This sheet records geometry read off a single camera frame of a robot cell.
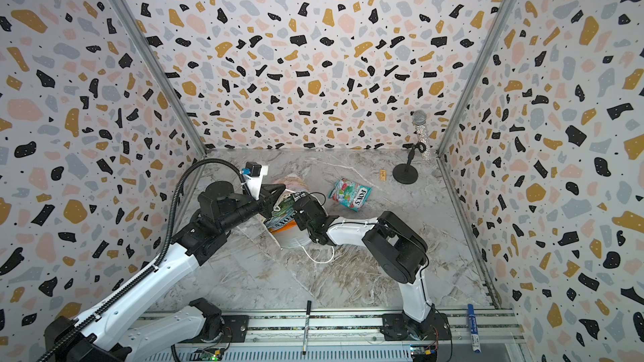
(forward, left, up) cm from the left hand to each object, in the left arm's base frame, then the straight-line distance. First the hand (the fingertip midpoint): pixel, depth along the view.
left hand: (283, 182), depth 69 cm
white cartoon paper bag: (-5, -1, -25) cm, 25 cm away
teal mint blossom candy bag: (+16, -21, -29) cm, 40 cm away
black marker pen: (-30, -6, -31) cm, 44 cm away
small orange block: (+28, -37, -32) cm, 56 cm away
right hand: (+8, -1, -23) cm, 24 cm away
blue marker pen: (-33, -55, -30) cm, 71 cm away
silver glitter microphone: (+27, -45, 0) cm, 52 cm away
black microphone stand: (+29, -47, -32) cm, 64 cm away
